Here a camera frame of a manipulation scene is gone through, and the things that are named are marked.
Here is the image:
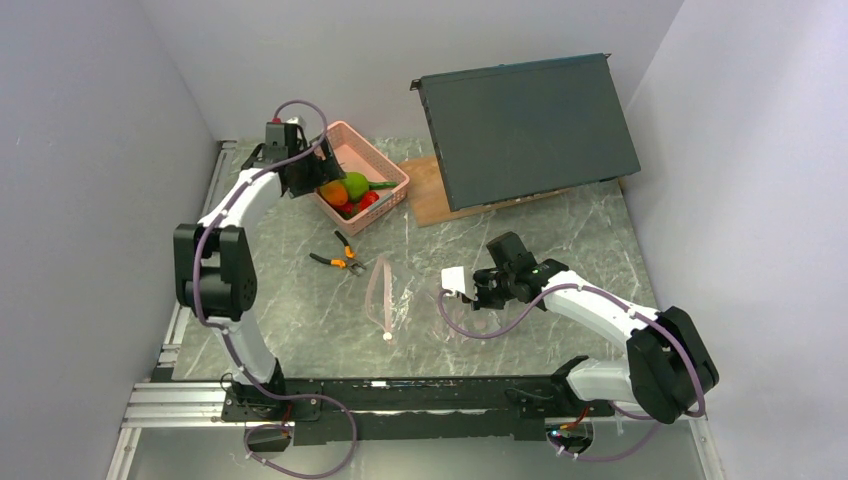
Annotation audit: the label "fake orange green mango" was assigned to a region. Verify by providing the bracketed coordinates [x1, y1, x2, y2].
[318, 180, 349, 207]

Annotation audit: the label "pink plastic basket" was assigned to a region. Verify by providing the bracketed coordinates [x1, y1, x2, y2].
[309, 121, 410, 235]

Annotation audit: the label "fake green lime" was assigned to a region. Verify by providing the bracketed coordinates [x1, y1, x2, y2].
[340, 171, 370, 203]

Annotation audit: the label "fake green bean pod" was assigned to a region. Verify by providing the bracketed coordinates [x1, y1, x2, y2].
[368, 182, 398, 191]

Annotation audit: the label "fake red tomato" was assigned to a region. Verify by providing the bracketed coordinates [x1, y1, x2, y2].
[357, 190, 380, 212]

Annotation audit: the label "clear zip top bag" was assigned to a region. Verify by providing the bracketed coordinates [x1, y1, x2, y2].
[364, 255, 507, 346]

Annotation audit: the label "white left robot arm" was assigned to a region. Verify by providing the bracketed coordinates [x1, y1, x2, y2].
[173, 117, 342, 420]

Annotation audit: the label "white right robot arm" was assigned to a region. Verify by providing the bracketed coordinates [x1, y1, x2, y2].
[464, 232, 719, 424]

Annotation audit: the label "brown wooden board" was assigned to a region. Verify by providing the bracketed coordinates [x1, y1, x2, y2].
[397, 156, 627, 229]

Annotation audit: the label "dark grey metal chassis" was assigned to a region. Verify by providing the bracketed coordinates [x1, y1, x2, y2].
[410, 53, 641, 211]

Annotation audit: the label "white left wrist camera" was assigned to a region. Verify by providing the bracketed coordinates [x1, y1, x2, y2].
[268, 115, 306, 129]

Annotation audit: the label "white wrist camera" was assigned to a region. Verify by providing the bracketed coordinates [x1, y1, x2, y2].
[268, 115, 306, 129]
[441, 266, 475, 303]

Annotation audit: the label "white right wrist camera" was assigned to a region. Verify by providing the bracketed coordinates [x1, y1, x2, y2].
[441, 266, 475, 303]

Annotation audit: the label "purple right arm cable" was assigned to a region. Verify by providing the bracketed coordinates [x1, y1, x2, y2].
[437, 283, 707, 464]

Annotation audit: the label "orange handled pliers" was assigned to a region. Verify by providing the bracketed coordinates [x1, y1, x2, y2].
[309, 230, 367, 276]

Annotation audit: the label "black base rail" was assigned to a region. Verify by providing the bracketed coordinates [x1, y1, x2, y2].
[220, 375, 612, 446]

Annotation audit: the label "aluminium side rail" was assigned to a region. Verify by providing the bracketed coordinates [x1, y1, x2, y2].
[105, 140, 237, 479]

